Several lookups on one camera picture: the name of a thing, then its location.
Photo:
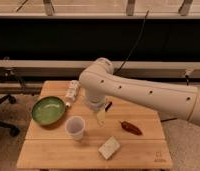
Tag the beige sponge block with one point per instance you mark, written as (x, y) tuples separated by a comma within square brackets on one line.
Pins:
[(109, 147)]

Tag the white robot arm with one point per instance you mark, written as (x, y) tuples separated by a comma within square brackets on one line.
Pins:
[(98, 81)]

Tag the green bowl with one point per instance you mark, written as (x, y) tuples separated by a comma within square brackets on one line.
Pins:
[(48, 110)]

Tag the dried red chili pepper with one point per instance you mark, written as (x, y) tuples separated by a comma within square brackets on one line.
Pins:
[(131, 128)]

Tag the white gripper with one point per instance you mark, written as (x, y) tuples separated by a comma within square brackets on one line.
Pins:
[(95, 101)]

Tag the clear plastic bottle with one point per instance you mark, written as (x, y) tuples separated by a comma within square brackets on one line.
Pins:
[(72, 92)]

